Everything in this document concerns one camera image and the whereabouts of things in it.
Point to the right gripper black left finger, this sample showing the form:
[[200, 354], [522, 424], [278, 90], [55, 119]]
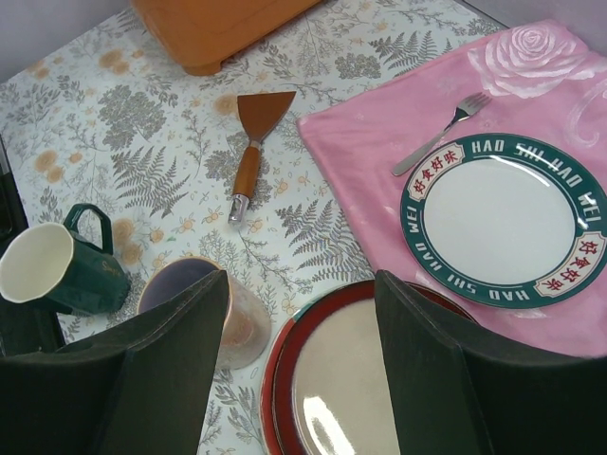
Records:
[[140, 387]]

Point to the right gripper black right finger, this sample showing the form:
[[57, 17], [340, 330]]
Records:
[[458, 388]]

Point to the orange plastic dish bin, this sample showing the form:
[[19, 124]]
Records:
[[201, 34]]

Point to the lower red rim plate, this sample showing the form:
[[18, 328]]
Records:
[[271, 442]]

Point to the red rim cream plate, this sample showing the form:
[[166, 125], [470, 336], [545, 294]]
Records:
[[330, 392]]

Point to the round plate dark green rim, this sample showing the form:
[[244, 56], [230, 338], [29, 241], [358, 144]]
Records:
[[506, 221]]

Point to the floral table mat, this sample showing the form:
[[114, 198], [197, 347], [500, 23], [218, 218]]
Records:
[[110, 120]]

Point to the small silver spoon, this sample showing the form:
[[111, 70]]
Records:
[[465, 109]]

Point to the pink cloth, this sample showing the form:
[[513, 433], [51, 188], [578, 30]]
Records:
[[544, 83]]

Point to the iridescent mug pink handle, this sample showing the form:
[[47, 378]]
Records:
[[247, 325]]

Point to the cream cup teal handle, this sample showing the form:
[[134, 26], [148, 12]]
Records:
[[54, 267]]

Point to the metal scraper wooden handle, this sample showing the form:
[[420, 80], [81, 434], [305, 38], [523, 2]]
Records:
[[259, 115]]

